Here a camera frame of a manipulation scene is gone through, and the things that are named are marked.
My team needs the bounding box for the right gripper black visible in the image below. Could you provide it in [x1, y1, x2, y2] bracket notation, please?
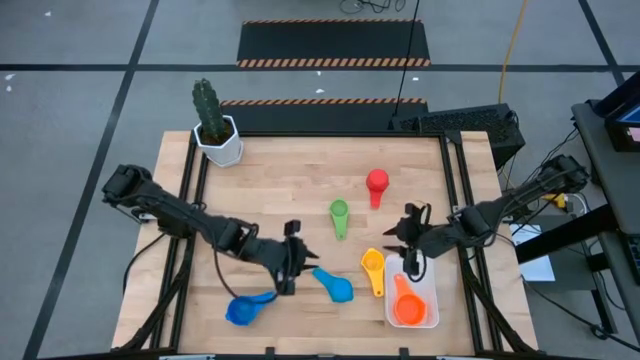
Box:
[382, 201, 444, 281]

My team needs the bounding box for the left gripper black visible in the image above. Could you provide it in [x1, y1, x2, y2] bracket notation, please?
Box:
[252, 218, 320, 297]

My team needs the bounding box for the yellow measuring cup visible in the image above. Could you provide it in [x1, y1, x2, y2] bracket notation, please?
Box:
[360, 247, 386, 298]

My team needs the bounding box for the teal measuring cup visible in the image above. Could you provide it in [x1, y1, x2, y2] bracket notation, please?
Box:
[312, 266, 355, 304]

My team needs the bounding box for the green measuring cup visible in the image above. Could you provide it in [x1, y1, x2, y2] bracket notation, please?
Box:
[329, 198, 352, 241]

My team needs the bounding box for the white plastic basket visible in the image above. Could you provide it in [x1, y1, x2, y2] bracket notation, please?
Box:
[383, 252, 441, 330]

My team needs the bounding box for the red measuring cup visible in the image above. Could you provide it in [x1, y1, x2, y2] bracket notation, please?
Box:
[365, 168, 391, 210]

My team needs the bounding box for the orange measuring cup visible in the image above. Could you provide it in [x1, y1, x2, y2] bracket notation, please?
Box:
[392, 272, 428, 327]

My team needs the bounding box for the large blue measuring cup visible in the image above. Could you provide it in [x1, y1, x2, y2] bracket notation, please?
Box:
[224, 291, 278, 328]

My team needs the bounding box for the black computer case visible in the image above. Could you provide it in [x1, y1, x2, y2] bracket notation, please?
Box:
[389, 103, 527, 170]

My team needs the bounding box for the white plant pot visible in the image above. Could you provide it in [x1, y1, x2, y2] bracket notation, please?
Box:
[193, 115, 245, 168]

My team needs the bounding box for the black hazard-striped floor ramp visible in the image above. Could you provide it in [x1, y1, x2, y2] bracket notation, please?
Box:
[236, 18, 432, 69]
[219, 97, 430, 134]

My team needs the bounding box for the white paper sheet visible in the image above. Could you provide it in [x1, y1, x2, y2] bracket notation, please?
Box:
[509, 222, 556, 284]

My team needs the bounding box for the green cactus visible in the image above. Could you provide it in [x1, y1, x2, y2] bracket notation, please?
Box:
[192, 78, 227, 146]

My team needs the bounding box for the dark grey side desk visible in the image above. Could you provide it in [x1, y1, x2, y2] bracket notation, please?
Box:
[571, 99, 640, 351]

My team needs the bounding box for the black device with screen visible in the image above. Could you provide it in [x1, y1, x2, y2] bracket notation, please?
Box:
[594, 69, 640, 154]

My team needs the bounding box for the black aluminium table frame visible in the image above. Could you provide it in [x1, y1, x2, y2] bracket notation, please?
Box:
[117, 130, 539, 360]

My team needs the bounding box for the black hanging cable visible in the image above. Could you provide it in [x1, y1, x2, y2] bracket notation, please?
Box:
[393, 0, 421, 121]

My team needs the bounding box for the yellow hanging cable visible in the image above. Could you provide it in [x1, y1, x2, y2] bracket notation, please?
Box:
[498, 0, 530, 105]

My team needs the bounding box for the black cable coil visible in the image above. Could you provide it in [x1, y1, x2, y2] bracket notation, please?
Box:
[339, 0, 406, 15]

